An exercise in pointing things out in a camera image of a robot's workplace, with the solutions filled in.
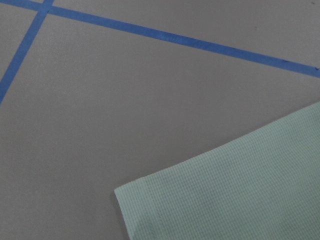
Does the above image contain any olive green long-sleeve shirt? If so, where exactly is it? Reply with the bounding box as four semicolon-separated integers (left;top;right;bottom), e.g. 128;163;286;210
114;103;320;240

